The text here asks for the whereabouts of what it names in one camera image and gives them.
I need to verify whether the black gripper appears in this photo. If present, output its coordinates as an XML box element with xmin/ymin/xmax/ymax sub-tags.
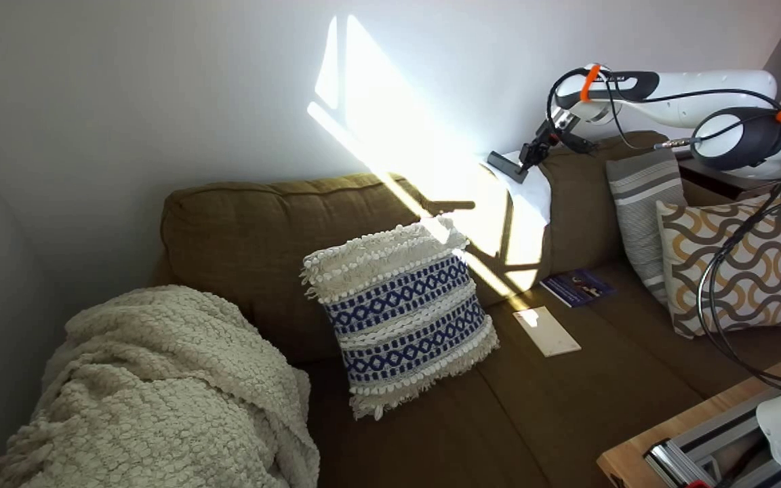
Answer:
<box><xmin>516</xmin><ymin>111</ymin><xmax>586</xmax><ymax>175</ymax></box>

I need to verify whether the black remote control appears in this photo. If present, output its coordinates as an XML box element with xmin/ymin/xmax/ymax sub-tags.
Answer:
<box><xmin>483</xmin><ymin>149</ymin><xmax>532</xmax><ymax>188</ymax></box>

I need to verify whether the white cloth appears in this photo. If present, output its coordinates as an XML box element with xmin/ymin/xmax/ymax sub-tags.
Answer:
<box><xmin>491</xmin><ymin>149</ymin><xmax>556</xmax><ymax>225</ymax></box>

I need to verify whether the grey striped pillow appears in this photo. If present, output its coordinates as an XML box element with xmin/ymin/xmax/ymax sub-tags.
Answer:
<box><xmin>604</xmin><ymin>147</ymin><xmax>688</xmax><ymax>306</ymax></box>

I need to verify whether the dark blue booklet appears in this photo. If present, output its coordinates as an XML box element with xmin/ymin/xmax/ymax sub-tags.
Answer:
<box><xmin>537</xmin><ymin>267</ymin><xmax>615</xmax><ymax>310</ymax></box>

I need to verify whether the dark wooden side table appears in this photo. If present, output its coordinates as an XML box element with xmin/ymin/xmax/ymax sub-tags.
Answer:
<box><xmin>673</xmin><ymin>147</ymin><xmax>781</xmax><ymax>206</ymax></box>

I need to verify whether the blue white woven pillow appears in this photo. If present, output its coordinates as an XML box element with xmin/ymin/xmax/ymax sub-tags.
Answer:
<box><xmin>297</xmin><ymin>221</ymin><xmax>501</xmax><ymax>424</ymax></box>

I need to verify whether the yellow grey wave pattern pillow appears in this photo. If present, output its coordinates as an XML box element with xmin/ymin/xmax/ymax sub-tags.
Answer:
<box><xmin>654</xmin><ymin>188</ymin><xmax>781</xmax><ymax>341</ymax></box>

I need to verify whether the brown fabric sofa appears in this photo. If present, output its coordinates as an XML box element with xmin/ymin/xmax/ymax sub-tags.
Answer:
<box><xmin>152</xmin><ymin>133</ymin><xmax>781</xmax><ymax>488</ymax></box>

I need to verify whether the light wooden robot table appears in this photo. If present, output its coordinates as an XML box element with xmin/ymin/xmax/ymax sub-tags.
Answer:
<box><xmin>594</xmin><ymin>349</ymin><xmax>781</xmax><ymax>488</ymax></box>

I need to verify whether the cream knitted blanket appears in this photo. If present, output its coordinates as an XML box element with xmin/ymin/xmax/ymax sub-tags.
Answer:
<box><xmin>0</xmin><ymin>282</ymin><xmax>322</xmax><ymax>488</ymax></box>

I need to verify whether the aluminium rail frame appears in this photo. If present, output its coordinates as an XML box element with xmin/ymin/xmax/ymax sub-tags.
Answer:
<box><xmin>644</xmin><ymin>410</ymin><xmax>781</xmax><ymax>488</ymax></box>

